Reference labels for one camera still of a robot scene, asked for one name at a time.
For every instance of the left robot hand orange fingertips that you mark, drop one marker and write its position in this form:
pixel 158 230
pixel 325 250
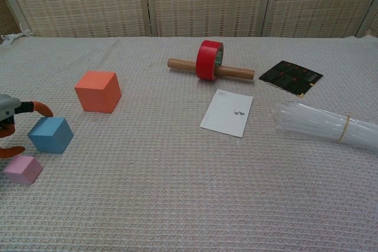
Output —
pixel 9 107

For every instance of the blue cube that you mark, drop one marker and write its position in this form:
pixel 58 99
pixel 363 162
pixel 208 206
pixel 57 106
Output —
pixel 50 135

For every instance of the pink cube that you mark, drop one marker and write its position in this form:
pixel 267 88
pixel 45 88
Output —
pixel 22 169

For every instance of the orange cube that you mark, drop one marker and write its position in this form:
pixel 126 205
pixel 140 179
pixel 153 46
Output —
pixel 97 92

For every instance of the woven white tablecloth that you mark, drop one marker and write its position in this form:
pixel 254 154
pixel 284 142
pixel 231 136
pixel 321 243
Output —
pixel 189 175

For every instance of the red tape roll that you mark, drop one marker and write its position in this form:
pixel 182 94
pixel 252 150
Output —
pixel 206 60

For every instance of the white paper card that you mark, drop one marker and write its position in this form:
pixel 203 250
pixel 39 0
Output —
pixel 227 113

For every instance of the woven folding screen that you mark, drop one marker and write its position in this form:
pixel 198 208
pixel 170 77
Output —
pixel 206 1

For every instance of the brown wooden rod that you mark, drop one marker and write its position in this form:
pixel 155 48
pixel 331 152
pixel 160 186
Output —
pixel 236 72

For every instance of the black printed packet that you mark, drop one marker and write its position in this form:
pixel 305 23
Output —
pixel 291 78

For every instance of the clear plastic tube bundle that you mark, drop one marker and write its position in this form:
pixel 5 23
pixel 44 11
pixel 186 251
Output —
pixel 322 125

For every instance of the tan rubber band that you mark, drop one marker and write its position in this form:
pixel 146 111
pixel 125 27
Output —
pixel 345 128

